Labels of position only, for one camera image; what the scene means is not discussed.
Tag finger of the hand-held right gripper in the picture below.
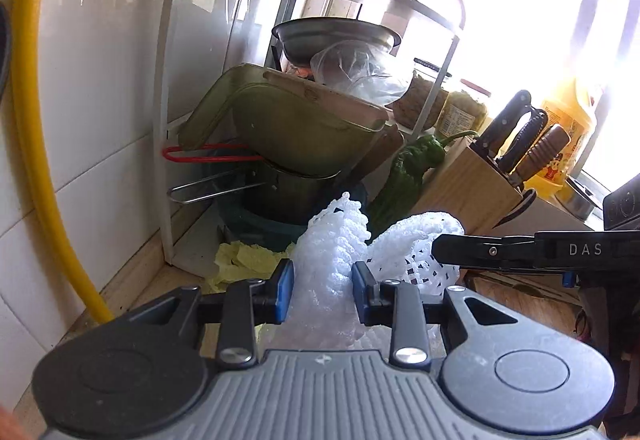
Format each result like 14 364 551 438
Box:
431 231 539 271

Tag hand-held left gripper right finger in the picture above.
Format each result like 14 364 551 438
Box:
351 261 519 369

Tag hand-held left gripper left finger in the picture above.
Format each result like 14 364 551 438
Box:
117 259 296 369

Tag white foam fruit net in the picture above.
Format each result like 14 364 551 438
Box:
262 193 441 352
370 211 464 297

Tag yellow-green vegetable leaf scraps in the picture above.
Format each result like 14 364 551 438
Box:
214 239 297 295

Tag small metal pot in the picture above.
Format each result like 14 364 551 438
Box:
561 175 609 222

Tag teal plastic basin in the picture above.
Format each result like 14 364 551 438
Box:
219 185 369 248

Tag wooden knife block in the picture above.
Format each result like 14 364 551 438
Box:
410 144 539 237

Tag wooden cutting board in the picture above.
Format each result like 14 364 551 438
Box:
464 270 587 337

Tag white shelf rack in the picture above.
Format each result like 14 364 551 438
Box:
152 0 464 271

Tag green peppers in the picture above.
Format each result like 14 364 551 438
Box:
367 130 479 227

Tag yellow oil bottle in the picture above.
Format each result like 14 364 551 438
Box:
521 77 599 202

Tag labelled jar with red lid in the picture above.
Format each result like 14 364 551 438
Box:
434 79 494 134

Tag olive green plastic basin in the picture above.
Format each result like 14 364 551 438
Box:
178 63 396 175

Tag glass jar with black lid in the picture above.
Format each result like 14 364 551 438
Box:
391 57 452 129

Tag clear plastic bag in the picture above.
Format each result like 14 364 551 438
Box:
310 43 414 107

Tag yellow pipe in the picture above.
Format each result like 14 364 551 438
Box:
11 0 116 325

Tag metal pot with handle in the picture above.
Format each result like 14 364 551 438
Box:
167 159 347 223

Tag wooden handled knife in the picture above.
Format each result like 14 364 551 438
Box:
509 123 572 189

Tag dark ribbed handle knife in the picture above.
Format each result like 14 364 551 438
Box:
496 108 549 172

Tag black handled knife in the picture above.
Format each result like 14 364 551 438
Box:
481 89 534 159

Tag red wire handle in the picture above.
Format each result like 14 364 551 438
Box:
161 143 262 167

